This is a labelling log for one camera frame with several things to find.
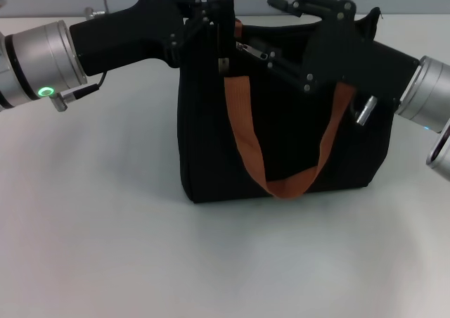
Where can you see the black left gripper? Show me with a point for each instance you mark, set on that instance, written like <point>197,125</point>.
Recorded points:
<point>123,40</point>

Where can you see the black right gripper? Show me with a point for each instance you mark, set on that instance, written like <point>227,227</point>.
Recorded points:
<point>351,57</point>

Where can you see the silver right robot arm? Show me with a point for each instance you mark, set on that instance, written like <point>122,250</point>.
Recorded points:
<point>425,89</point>

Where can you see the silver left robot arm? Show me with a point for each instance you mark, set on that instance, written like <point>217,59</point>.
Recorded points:
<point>38,61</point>

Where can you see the silver zipper pull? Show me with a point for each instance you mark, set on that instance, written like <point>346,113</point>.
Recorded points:
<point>256,54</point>

